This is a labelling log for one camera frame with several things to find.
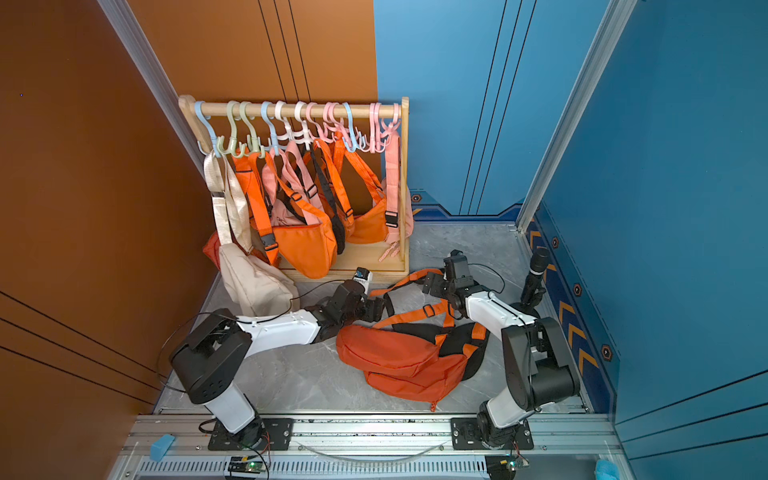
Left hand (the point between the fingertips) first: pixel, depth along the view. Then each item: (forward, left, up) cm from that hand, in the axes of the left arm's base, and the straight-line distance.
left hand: (380, 296), depth 91 cm
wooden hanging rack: (+17, -1, -5) cm, 18 cm away
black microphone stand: (-2, -43, +8) cm, 44 cm away
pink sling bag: (+28, +34, +9) cm, 45 cm away
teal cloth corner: (-42, -52, -3) cm, 67 cm away
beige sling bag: (-4, +33, +12) cm, 35 cm away
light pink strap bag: (+22, -3, +21) cm, 31 cm away
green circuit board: (-42, +32, -10) cm, 53 cm away
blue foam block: (-39, +52, -6) cm, 65 cm away
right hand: (+6, -18, 0) cm, 19 cm away
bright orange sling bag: (+8, +22, +12) cm, 26 cm away
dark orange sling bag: (-21, -6, +1) cm, 22 cm away
